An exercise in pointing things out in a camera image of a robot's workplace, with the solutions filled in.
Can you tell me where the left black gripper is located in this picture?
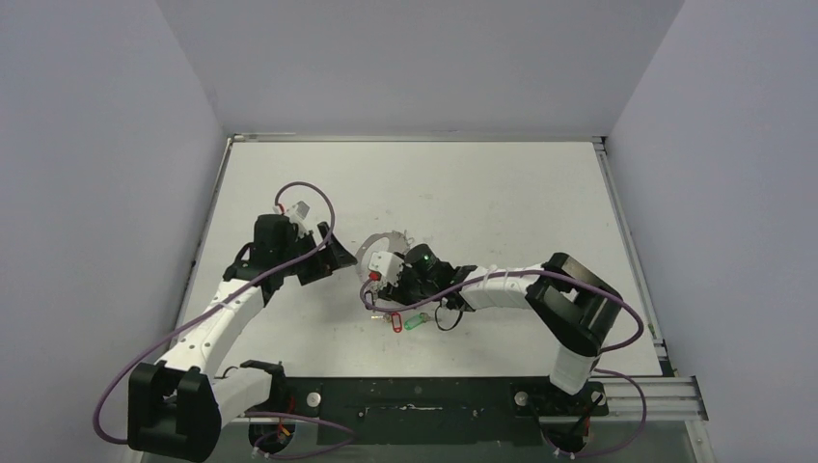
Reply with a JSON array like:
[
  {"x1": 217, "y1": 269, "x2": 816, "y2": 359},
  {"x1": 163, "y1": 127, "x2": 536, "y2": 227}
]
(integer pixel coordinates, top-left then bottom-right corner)
[{"x1": 278, "y1": 223, "x2": 356, "y2": 286}]

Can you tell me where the metal key holder ring plate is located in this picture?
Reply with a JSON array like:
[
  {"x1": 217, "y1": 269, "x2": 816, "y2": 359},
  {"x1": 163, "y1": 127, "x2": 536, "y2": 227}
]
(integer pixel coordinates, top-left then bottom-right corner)
[{"x1": 354, "y1": 230, "x2": 412, "y2": 284}]

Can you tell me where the green tagged key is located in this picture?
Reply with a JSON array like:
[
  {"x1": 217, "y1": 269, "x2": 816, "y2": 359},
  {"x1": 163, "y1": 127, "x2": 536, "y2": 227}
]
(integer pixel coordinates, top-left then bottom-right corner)
[{"x1": 403, "y1": 313, "x2": 432, "y2": 331}]

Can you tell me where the red tagged key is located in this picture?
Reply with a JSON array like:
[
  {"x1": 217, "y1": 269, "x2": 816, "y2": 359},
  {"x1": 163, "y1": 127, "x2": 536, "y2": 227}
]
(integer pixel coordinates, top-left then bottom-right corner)
[{"x1": 389, "y1": 312, "x2": 404, "y2": 334}]

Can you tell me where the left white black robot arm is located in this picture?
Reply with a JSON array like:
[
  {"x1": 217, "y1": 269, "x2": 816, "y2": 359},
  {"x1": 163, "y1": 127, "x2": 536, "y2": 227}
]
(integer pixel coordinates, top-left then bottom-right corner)
[{"x1": 126, "y1": 211, "x2": 357, "y2": 462}]

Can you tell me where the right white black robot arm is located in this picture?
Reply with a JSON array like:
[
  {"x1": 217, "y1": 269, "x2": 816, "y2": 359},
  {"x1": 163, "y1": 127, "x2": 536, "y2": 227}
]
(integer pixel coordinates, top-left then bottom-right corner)
[{"x1": 368, "y1": 244, "x2": 622, "y2": 414}]

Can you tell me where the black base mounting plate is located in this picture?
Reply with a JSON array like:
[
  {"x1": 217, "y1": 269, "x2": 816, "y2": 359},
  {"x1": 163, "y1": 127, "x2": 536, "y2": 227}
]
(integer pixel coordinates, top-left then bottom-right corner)
[{"x1": 246, "y1": 376, "x2": 609, "y2": 454}]

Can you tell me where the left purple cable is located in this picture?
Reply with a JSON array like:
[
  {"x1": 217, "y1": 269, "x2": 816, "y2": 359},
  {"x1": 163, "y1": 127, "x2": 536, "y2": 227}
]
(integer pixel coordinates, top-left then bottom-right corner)
[{"x1": 92, "y1": 181, "x2": 356, "y2": 461}]

